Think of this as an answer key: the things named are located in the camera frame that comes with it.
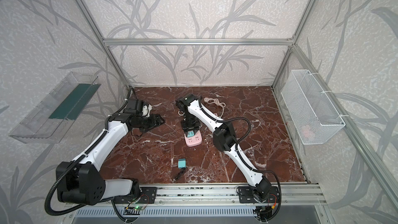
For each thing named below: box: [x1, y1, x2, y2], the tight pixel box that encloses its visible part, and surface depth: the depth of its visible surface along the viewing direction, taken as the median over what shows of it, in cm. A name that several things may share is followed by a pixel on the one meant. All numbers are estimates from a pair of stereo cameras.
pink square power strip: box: [184, 129, 203, 147], surface depth 91 cm
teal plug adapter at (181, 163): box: [177, 158, 187, 169], surface depth 84 cm
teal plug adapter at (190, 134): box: [187, 130, 195, 138], surface depth 88 cm
